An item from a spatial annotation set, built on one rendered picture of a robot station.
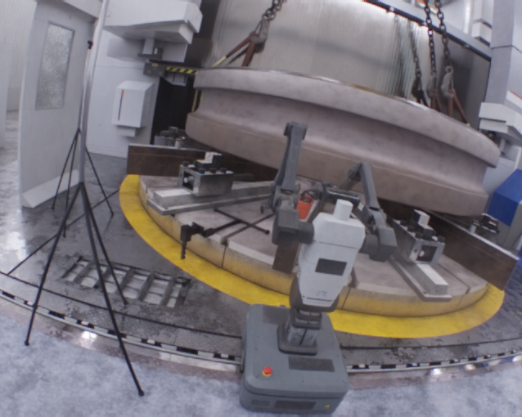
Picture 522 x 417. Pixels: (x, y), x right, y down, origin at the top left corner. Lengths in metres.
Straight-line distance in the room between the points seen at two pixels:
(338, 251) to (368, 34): 5.28
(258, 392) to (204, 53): 5.28
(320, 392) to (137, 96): 5.19
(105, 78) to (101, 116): 0.79
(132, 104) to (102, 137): 1.13
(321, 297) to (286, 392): 0.48
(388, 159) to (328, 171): 0.59
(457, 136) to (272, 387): 2.63
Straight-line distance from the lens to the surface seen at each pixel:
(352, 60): 5.91
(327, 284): 1.32
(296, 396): 1.48
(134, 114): 5.61
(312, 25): 5.86
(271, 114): 2.94
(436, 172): 3.13
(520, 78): 6.44
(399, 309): 2.67
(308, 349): 1.56
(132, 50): 5.11
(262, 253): 2.30
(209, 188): 2.86
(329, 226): 1.19
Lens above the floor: 1.35
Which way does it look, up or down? 19 degrees down
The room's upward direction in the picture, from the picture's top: 12 degrees clockwise
